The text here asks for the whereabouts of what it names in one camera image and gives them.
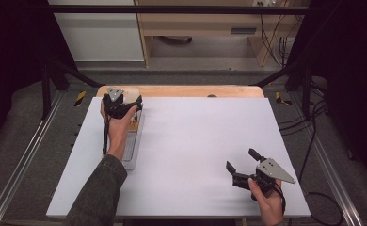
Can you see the orange-brown packet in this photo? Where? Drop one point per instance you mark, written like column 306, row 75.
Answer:
column 134, row 124

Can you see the white partition panel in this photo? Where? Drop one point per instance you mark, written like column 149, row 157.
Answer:
column 100, row 34

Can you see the black metal crossbar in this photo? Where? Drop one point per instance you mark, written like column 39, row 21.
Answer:
column 172, row 9

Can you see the beige packet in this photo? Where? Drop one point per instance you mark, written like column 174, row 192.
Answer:
column 131, row 95

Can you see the wooden desk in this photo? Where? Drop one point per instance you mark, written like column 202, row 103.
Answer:
column 203, row 22

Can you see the aluminium floor rail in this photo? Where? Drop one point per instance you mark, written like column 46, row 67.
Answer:
column 21, row 169
column 338, row 188

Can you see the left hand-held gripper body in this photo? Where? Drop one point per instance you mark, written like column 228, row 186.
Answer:
column 115, row 106

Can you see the dark slot plate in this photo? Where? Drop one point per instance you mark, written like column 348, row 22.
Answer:
column 243, row 30

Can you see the person's right hand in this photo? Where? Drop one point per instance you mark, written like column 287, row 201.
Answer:
column 271, row 208

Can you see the black curtain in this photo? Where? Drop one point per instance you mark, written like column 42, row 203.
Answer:
column 12, row 62
column 351, row 62

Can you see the person's left hand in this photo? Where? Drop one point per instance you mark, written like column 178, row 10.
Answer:
column 118, row 135

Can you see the yellow-black tape strip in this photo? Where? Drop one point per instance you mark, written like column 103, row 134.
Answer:
column 280, row 99
column 80, row 98

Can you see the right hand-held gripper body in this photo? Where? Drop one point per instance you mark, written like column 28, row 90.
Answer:
column 271, row 171

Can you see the black metal stand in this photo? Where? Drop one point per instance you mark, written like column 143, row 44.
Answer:
column 305, row 88
column 46, row 91

